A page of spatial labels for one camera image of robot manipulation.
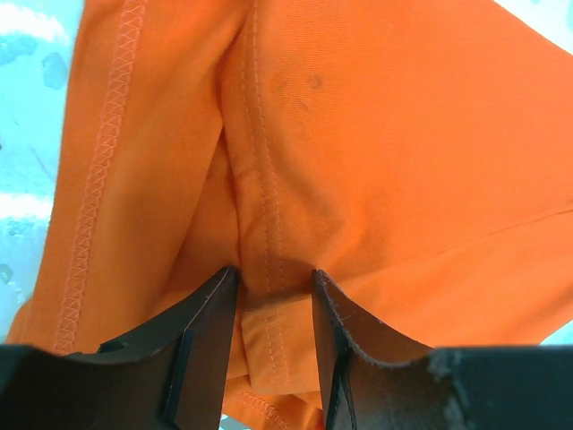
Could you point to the orange t-shirt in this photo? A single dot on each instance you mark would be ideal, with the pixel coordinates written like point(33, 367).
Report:
point(419, 152)

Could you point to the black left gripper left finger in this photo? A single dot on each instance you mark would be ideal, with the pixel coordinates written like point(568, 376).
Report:
point(167, 373)

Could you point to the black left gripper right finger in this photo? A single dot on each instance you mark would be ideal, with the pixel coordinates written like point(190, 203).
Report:
point(374, 377)

